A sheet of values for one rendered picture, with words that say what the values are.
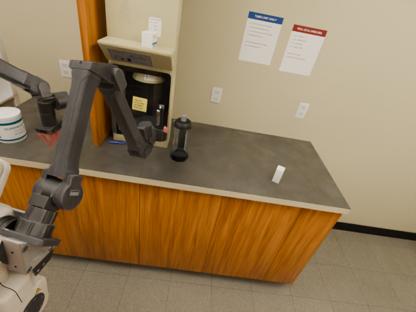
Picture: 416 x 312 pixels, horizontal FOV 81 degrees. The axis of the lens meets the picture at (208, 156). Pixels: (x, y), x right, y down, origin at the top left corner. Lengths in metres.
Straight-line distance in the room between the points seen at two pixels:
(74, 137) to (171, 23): 0.72
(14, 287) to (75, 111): 0.61
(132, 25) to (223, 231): 1.20
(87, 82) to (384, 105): 1.90
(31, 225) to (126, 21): 0.92
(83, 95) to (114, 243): 1.21
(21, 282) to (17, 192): 0.75
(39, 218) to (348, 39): 1.78
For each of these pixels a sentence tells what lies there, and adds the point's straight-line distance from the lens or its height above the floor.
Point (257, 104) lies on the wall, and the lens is 1.82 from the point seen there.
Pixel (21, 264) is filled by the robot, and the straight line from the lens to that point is 0.78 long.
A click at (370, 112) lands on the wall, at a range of 2.13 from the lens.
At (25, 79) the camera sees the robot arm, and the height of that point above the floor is 1.39.
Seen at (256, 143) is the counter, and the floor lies 0.94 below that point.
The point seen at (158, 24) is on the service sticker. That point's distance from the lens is 1.26.
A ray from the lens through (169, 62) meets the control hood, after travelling 1.21.
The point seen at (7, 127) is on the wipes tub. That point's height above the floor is 1.03.
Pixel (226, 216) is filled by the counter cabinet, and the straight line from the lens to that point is 1.45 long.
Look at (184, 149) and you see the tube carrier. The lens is 1.35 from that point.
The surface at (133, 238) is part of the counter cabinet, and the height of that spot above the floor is 0.40.
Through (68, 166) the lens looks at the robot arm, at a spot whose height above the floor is 1.31.
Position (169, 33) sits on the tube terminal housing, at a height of 1.57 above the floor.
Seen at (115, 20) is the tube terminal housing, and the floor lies 1.58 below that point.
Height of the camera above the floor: 1.78
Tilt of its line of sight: 34 degrees down
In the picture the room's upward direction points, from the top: 12 degrees clockwise
